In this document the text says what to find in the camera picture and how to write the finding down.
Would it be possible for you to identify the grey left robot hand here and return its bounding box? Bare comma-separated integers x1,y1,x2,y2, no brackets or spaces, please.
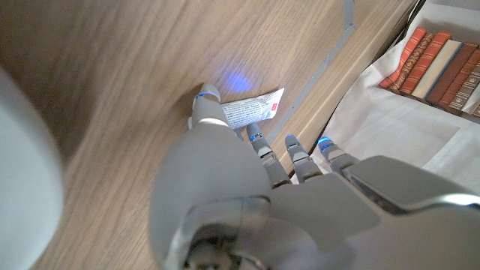
148,82,480,270

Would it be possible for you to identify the white printed paper packet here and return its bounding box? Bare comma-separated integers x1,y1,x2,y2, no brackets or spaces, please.
187,88,285,131

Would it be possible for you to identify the white ceramic bowl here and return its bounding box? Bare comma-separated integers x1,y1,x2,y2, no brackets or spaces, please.
0,65,65,270

